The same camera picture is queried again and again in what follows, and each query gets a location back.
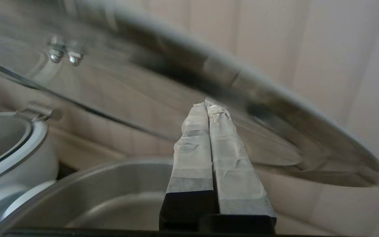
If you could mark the wide white pot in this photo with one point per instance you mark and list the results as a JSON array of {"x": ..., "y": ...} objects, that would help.
[{"x": 41, "y": 161}]

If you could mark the small glass lid white rim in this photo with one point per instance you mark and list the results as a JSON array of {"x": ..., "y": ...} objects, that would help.
[{"x": 242, "y": 89}]

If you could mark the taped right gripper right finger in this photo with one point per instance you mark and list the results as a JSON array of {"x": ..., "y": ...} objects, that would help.
[{"x": 235, "y": 174}]

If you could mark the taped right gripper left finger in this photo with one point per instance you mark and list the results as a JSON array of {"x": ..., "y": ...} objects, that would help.
[{"x": 192, "y": 171}]

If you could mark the small round white pot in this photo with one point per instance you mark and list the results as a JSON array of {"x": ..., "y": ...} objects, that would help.
[{"x": 110, "y": 197}]

